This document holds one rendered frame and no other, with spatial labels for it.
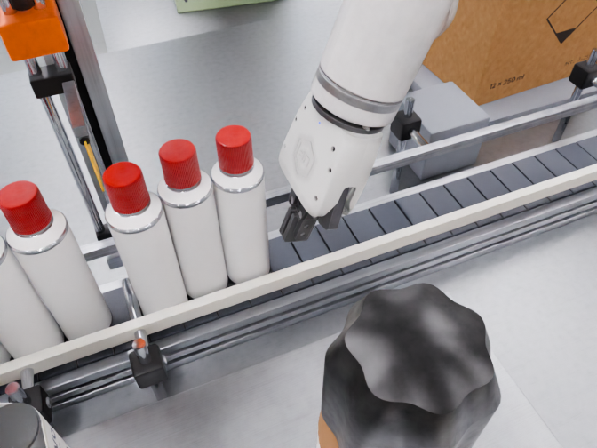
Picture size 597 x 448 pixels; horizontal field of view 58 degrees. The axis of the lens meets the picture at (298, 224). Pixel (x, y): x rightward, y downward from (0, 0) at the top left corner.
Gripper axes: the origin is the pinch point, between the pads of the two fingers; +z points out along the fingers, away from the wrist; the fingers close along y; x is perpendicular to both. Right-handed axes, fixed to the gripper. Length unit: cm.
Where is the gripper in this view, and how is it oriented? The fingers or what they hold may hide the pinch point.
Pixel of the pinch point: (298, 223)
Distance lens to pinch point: 61.0
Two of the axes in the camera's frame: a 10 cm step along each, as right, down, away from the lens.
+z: -3.2, 7.2, 6.2
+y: 3.9, 6.9, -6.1
